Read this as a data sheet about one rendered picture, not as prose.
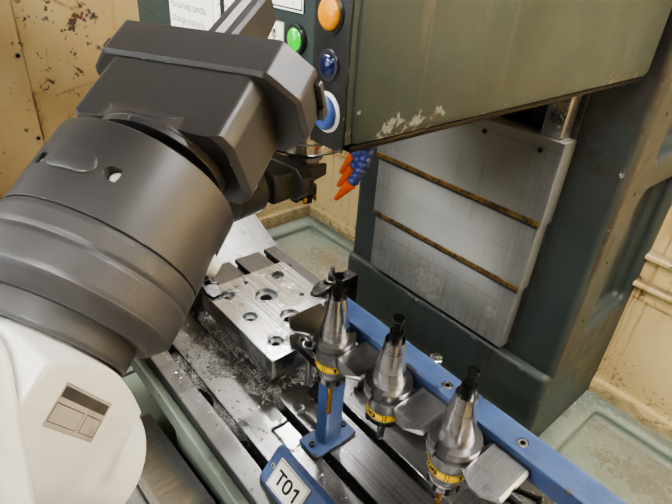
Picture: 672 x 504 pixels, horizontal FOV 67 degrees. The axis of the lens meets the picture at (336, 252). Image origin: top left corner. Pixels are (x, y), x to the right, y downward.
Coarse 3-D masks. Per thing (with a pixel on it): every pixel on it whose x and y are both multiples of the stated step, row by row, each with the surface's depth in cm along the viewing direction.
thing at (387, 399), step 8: (368, 368) 68; (368, 376) 67; (408, 376) 67; (368, 384) 65; (408, 384) 66; (368, 392) 66; (376, 392) 66; (384, 392) 64; (392, 392) 65; (400, 392) 65; (408, 392) 65; (368, 400) 66; (376, 400) 66; (384, 400) 64; (392, 400) 64; (400, 400) 65; (384, 408) 65
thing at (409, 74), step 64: (384, 0) 40; (448, 0) 45; (512, 0) 51; (576, 0) 59; (640, 0) 69; (384, 64) 43; (448, 64) 49; (512, 64) 56; (576, 64) 65; (640, 64) 78; (384, 128) 47
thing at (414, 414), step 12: (408, 396) 66; (420, 396) 65; (432, 396) 66; (396, 408) 64; (408, 408) 64; (420, 408) 64; (432, 408) 64; (444, 408) 64; (396, 420) 62; (408, 420) 62; (420, 420) 62; (420, 432) 61
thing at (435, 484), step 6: (432, 474) 63; (432, 480) 63; (438, 480) 62; (432, 486) 63; (438, 486) 62; (444, 486) 62; (450, 486) 62; (456, 486) 62; (438, 492) 63; (444, 492) 62; (450, 492) 62; (456, 492) 63
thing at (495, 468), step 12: (492, 444) 60; (480, 456) 58; (492, 456) 58; (504, 456) 58; (468, 468) 57; (480, 468) 57; (492, 468) 57; (504, 468) 57; (516, 468) 57; (528, 468) 57; (468, 480) 56; (480, 480) 56; (492, 480) 56; (504, 480) 56; (516, 480) 56; (480, 492) 55; (492, 492) 55; (504, 492) 55
